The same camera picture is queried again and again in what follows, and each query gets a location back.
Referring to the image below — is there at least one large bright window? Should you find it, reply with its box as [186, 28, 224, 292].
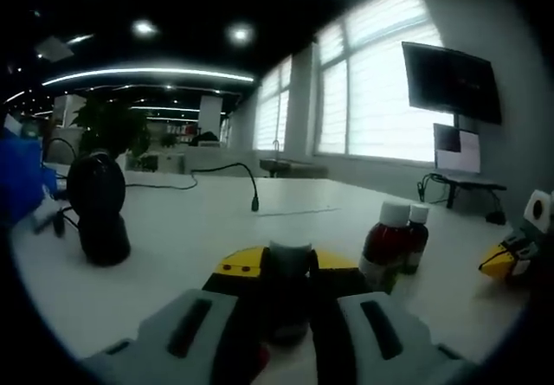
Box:
[313, 0, 455, 164]

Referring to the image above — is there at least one green potted plant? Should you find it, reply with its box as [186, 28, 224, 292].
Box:
[70, 96, 151, 170]

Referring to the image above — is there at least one black barcode scanner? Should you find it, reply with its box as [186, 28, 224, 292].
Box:
[68, 150, 132, 267]

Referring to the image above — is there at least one metal sink with faucet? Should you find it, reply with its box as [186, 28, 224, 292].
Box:
[258, 139, 329, 179]

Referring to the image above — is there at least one open laptop screen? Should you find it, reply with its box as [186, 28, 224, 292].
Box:
[433, 122, 482, 176]

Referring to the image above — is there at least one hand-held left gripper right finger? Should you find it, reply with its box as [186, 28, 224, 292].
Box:
[307, 248, 480, 385]

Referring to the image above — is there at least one white square pillar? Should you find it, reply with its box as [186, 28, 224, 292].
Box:
[198, 94, 227, 138]

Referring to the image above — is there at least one small dark medicine bottle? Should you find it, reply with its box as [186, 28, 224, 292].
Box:
[404, 204, 431, 275]

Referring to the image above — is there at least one narrow bright window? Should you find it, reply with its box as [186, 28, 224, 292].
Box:
[253, 55, 291, 151]

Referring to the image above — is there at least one black wall monitor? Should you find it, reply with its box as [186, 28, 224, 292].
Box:
[401, 41, 503, 125]

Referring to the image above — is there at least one large green-label medicine bottle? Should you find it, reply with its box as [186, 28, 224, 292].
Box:
[358, 201, 411, 294]

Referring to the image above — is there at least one medium blue-label medicine bottle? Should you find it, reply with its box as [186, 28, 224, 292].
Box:
[258, 240, 319, 348]

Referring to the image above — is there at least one black laptop stand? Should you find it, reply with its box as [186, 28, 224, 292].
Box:
[429, 171, 508, 211]

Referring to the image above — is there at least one ceiling air vent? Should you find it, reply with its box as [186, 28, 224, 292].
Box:
[35, 35, 74, 61]

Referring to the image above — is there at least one person's left hand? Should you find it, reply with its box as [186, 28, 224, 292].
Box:
[254, 343, 272, 378]

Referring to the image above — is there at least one white table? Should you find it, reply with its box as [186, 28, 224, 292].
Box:
[10, 176, 533, 360]

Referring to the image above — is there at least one black scanner cable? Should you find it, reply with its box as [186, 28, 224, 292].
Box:
[42, 137, 79, 237]

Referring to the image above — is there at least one long ceiling light strip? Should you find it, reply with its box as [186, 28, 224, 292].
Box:
[42, 67, 255, 87]

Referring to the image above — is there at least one black gooseneck cable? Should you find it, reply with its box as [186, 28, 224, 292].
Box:
[191, 162, 261, 213]

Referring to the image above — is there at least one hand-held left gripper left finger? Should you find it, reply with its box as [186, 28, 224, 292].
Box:
[81, 246, 270, 385]

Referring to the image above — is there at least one blue plastic crate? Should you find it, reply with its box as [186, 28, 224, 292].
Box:
[0, 136, 48, 230]

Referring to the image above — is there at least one black cable bundle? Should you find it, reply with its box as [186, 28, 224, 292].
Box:
[416, 172, 436, 205]

